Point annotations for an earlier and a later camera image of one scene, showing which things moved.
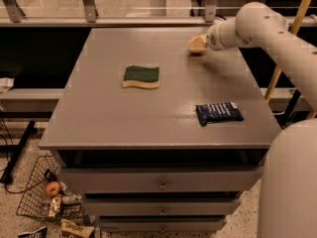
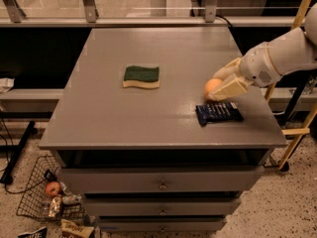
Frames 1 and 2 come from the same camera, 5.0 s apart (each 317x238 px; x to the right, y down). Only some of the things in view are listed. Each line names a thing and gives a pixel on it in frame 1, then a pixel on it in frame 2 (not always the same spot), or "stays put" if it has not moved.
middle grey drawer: x=160 y=206 stays put
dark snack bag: x=40 y=233 stays put
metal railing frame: x=13 y=15 stays put
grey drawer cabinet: x=157 y=138 stays put
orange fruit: x=197 y=50 → x=212 y=84
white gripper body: x=213 y=39 → x=256 y=63
